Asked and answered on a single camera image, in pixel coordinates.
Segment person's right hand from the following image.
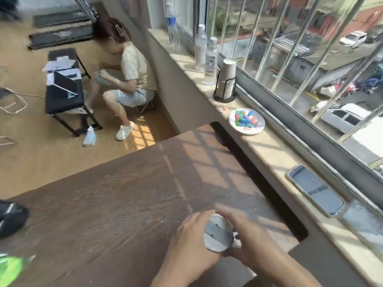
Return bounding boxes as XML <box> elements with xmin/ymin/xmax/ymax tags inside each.
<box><xmin>215</xmin><ymin>203</ymin><xmax>288</xmax><ymax>271</ymax></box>

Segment person's left hand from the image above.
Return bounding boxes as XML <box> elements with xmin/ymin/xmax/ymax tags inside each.
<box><xmin>163</xmin><ymin>209</ymin><xmax>223</xmax><ymax>285</ymax></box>

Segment clear grey-lid bottle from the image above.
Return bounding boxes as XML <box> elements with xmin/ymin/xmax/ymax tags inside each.
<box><xmin>203</xmin><ymin>213</ymin><xmax>242</xmax><ymax>254</ymax></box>

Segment green plastic bottle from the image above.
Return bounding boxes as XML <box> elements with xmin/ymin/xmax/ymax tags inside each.
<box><xmin>0</xmin><ymin>254</ymin><xmax>36</xmax><ymax>287</ymax></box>

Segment black water jug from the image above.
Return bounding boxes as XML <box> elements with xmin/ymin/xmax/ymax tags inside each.
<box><xmin>0</xmin><ymin>200</ymin><xmax>30</xmax><ymax>239</ymax></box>

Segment person's left forearm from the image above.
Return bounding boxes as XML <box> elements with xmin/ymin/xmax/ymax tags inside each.
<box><xmin>150</xmin><ymin>265</ymin><xmax>210</xmax><ymax>287</ymax></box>

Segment person's right forearm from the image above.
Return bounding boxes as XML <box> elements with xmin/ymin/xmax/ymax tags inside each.
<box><xmin>254</xmin><ymin>251</ymin><xmax>322</xmax><ymax>287</ymax></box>

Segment stack of paper cups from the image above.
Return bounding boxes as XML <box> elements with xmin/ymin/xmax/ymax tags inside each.
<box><xmin>216</xmin><ymin>58</ymin><xmax>237</xmax><ymax>99</ymax></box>

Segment smartphone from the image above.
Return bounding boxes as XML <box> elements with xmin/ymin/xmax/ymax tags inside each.
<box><xmin>284</xmin><ymin>164</ymin><xmax>345</xmax><ymax>218</ymax></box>

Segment dark wooden table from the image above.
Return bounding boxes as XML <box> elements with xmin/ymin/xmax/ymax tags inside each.
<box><xmin>0</xmin><ymin>122</ymin><xmax>309</xmax><ymax>287</ymax></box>

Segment stone windowsill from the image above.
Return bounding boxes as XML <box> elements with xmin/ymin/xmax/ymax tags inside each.
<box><xmin>148</xmin><ymin>28</ymin><xmax>383</xmax><ymax>287</ymax></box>

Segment white plate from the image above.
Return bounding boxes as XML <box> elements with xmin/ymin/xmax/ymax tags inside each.
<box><xmin>228</xmin><ymin>108</ymin><xmax>266</xmax><ymax>136</ymax></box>

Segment pile of colourful blocks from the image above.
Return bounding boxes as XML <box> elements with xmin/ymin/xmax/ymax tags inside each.
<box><xmin>234</xmin><ymin>109</ymin><xmax>259</xmax><ymax>129</ymax></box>

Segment pale blue tissue pack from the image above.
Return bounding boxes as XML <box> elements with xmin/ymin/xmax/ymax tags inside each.
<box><xmin>82</xmin><ymin>126</ymin><xmax>97</xmax><ymax>147</ymax></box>

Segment folding stool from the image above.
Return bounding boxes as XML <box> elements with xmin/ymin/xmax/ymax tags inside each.
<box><xmin>0</xmin><ymin>88</ymin><xmax>28</xmax><ymax>114</ymax></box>
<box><xmin>136</xmin><ymin>100</ymin><xmax>155</xmax><ymax>114</ymax></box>

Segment silver car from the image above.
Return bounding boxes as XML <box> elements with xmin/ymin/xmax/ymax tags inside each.
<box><xmin>310</xmin><ymin>100</ymin><xmax>373</xmax><ymax>134</ymax></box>

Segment clear ribbed plastic bottle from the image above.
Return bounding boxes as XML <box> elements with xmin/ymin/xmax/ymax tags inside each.
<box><xmin>204</xmin><ymin>37</ymin><xmax>219</xmax><ymax>86</ymax></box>

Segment black padded bench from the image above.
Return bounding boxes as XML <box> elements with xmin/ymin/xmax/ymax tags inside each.
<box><xmin>45</xmin><ymin>47</ymin><xmax>103</xmax><ymax>137</ymax></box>

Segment red-label plastic bottle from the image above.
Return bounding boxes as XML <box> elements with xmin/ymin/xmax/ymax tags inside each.
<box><xmin>195</xmin><ymin>24</ymin><xmax>207</xmax><ymax>71</ymax></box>

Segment tablet on stand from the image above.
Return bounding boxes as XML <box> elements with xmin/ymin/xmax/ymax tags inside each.
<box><xmin>53</xmin><ymin>71</ymin><xmax>78</xmax><ymax>99</ymax></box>

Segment steel window grille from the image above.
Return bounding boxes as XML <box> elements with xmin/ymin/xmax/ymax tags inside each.
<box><xmin>206</xmin><ymin>0</ymin><xmax>383</xmax><ymax>168</ymax></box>

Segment clear drinking glass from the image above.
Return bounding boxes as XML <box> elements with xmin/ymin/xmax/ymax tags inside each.
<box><xmin>175</xmin><ymin>24</ymin><xmax>185</xmax><ymax>51</ymax></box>

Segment white papers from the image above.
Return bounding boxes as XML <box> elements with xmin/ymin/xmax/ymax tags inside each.
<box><xmin>43</xmin><ymin>55</ymin><xmax>82</xmax><ymax>86</ymax></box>

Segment blue-label plastic bottle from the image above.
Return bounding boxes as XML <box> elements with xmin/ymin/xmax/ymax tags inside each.
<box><xmin>165</xmin><ymin>2</ymin><xmax>177</xmax><ymax>45</ymax></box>

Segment white car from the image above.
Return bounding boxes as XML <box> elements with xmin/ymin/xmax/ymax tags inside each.
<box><xmin>339</xmin><ymin>30</ymin><xmax>368</xmax><ymax>48</ymax></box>

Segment black treadmill with console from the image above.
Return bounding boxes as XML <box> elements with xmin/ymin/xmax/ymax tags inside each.
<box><xmin>27</xmin><ymin>0</ymin><xmax>99</xmax><ymax>51</ymax></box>

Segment flat black treadmill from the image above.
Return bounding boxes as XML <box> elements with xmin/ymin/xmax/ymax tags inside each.
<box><xmin>32</xmin><ymin>10</ymin><xmax>90</xmax><ymax>29</ymax></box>

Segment dark window frame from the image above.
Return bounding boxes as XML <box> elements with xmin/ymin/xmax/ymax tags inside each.
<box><xmin>161</xmin><ymin>0</ymin><xmax>383</xmax><ymax>206</ymax></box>

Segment black wire cup holder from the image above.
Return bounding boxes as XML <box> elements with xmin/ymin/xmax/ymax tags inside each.
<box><xmin>213</xmin><ymin>68</ymin><xmax>237</xmax><ymax>102</ymax></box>

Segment white cable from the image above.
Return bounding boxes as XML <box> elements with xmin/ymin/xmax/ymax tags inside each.
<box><xmin>0</xmin><ymin>83</ymin><xmax>45</xmax><ymax>100</ymax></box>

